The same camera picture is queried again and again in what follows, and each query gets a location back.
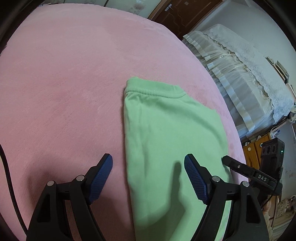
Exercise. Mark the stack of books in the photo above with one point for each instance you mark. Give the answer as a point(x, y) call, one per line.
point(283, 73)

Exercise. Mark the pink bed blanket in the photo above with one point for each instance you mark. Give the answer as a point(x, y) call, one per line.
point(63, 75)

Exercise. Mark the dark brown door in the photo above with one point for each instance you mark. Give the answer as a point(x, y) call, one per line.
point(181, 16)

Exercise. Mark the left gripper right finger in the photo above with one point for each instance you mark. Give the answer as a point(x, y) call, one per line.
point(246, 220)

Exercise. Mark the lace covered furniture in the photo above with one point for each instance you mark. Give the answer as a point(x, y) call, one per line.
point(253, 91)

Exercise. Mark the floral sliding wardrobe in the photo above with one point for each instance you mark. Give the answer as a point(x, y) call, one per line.
point(138, 7)

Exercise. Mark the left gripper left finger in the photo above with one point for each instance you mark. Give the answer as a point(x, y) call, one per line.
point(49, 220)

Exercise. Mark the green t-shirt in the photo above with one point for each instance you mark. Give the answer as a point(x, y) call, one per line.
point(162, 125)

